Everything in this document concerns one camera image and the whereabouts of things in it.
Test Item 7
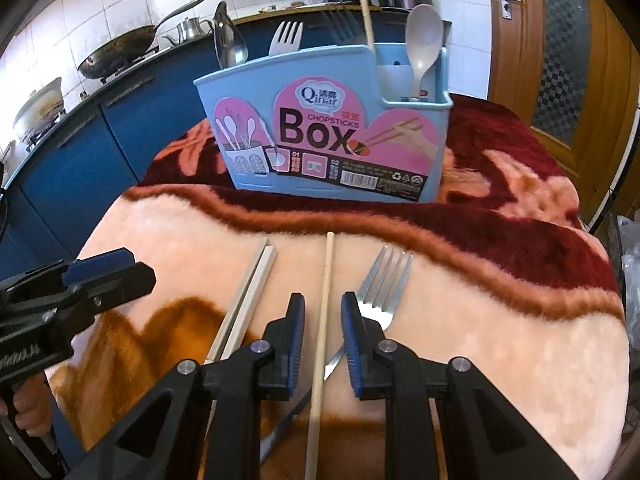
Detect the white chopstick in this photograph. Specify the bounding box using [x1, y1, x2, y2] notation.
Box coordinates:
[215, 246, 279, 361]
[202, 237, 271, 365]

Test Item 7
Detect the black wok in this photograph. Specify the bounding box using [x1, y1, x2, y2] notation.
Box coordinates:
[76, 0, 211, 81]

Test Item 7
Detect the steel spoon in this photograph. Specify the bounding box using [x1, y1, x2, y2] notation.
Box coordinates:
[212, 1, 250, 70]

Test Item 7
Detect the small steel fork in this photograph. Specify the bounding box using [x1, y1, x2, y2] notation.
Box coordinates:
[260, 245, 415, 453]

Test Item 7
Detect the person's left hand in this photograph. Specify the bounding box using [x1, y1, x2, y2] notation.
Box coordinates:
[9, 379, 55, 439]

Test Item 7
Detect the white plastic spoon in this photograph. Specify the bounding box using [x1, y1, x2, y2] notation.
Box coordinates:
[405, 4, 445, 102]

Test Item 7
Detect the wooden chopstick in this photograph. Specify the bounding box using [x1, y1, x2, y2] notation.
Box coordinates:
[357, 0, 377, 56]
[306, 231, 335, 480]

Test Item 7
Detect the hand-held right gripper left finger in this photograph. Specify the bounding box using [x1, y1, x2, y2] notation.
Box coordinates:
[77, 292, 307, 480]

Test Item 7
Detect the wooden door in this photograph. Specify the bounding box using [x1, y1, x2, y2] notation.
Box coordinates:
[487, 0, 640, 231]

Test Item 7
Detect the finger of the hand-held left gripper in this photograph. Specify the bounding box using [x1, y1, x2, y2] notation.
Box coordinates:
[75, 261, 157, 313]
[64, 248, 137, 283]

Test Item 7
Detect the light blue utensil box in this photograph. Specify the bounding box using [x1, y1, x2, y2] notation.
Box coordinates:
[193, 44, 454, 204]

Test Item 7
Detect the clear plastic bag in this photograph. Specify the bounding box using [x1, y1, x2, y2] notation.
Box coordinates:
[616, 214, 640, 356]

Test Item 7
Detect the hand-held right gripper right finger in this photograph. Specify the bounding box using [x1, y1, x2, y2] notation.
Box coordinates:
[341, 291, 581, 480]

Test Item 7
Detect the white plastic fork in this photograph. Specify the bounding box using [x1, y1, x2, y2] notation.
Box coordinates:
[268, 21, 304, 57]

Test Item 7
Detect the steel kettle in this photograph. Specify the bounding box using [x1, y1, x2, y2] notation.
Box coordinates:
[162, 16, 213, 46]

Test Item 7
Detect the black gas stove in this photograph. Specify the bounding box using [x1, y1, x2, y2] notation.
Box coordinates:
[15, 42, 162, 153]

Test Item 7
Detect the pink and red plush blanket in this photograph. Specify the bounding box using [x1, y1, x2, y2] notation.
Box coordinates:
[47, 92, 631, 480]

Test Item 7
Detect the white ceramic pot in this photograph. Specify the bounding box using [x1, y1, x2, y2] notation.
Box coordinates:
[12, 77, 67, 136]

